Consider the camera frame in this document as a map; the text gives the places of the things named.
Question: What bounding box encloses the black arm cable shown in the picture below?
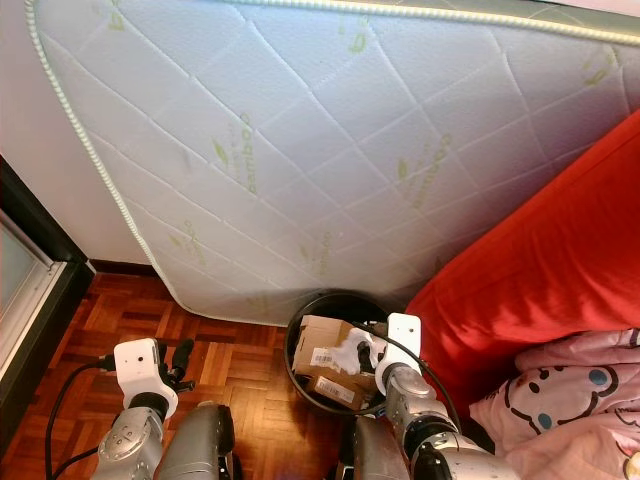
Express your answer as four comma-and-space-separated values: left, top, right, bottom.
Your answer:
45, 355, 118, 480
365, 320, 466, 431

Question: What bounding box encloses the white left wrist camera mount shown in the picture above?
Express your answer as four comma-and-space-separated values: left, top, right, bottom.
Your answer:
113, 338, 179, 419

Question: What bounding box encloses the large red cushion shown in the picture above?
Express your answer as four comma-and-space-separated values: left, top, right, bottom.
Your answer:
405, 108, 640, 431

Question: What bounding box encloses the pink cartoon print blanket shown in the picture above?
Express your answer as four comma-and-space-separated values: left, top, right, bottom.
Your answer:
470, 328, 640, 480

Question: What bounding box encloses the silver right robot leg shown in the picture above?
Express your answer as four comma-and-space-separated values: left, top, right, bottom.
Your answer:
335, 415, 411, 480

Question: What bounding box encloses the black round trash bin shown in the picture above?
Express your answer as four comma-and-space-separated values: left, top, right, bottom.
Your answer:
285, 290, 411, 416

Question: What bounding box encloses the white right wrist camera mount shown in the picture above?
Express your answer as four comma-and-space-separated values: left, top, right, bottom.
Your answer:
375, 313, 423, 396

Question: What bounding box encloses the dark door frame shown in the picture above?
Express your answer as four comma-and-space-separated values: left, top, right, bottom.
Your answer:
0, 155, 96, 451

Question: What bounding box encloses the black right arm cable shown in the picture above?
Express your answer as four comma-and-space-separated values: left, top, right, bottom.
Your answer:
365, 320, 466, 431

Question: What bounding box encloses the silver robot leg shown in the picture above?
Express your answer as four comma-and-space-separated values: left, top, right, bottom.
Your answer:
155, 400, 233, 480
335, 415, 411, 480

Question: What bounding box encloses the white tissue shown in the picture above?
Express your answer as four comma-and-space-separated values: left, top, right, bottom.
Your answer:
335, 333, 373, 373

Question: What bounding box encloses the labelled brown cardboard box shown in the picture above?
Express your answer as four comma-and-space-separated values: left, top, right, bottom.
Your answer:
295, 315, 373, 373
310, 372, 371, 406

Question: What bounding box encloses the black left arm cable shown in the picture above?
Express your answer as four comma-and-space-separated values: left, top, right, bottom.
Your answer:
45, 355, 118, 480

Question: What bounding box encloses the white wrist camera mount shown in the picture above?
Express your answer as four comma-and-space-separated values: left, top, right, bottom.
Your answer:
375, 313, 423, 396
113, 338, 179, 419

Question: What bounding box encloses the dark wooden baseboard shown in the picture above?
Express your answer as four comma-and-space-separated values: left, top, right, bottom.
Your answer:
90, 260, 156, 277

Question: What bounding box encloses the silver left robot leg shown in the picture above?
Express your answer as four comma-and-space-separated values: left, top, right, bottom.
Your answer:
155, 400, 233, 480

